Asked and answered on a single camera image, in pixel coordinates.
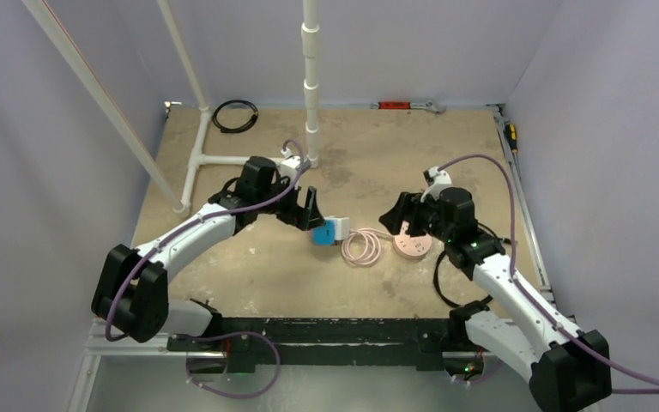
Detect blue plug adapter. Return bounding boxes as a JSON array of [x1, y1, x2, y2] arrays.
[[311, 220, 336, 246]]

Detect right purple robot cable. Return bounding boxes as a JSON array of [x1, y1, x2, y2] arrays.
[[428, 154, 659, 396]]

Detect white PVC pipe frame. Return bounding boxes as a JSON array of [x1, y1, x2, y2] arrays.
[[23, 1, 319, 217]]

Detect red adjustable wrench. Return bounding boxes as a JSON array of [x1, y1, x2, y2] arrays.
[[371, 100, 446, 114]]

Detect black coiled cable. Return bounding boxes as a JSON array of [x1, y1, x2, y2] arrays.
[[211, 100, 259, 135]]

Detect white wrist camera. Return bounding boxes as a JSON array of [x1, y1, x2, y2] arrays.
[[278, 148, 306, 181], [420, 167, 453, 203]]

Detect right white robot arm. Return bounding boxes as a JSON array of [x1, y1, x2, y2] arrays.
[[378, 187, 612, 411]]

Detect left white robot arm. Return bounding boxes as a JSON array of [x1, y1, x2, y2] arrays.
[[91, 154, 324, 351]]

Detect yellow handled screwdriver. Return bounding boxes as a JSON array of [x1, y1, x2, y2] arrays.
[[504, 123, 518, 155]]

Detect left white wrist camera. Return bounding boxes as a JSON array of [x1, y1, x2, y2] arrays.
[[278, 148, 306, 181]]

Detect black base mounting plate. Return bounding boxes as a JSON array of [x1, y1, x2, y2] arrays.
[[167, 318, 480, 373]]

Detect pink round power strip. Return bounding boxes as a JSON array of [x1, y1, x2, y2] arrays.
[[392, 221, 432, 260]]

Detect black cable bundle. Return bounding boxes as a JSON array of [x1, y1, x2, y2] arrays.
[[432, 221, 512, 309]]

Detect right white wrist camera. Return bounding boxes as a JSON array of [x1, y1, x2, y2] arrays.
[[420, 167, 453, 203]]

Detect aluminium extrusion rail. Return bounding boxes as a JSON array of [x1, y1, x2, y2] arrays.
[[86, 318, 519, 356]]

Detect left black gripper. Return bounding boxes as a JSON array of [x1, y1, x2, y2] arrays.
[[257, 174, 325, 231]]

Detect pink coiled power cord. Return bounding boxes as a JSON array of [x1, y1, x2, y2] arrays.
[[340, 227, 396, 268]]

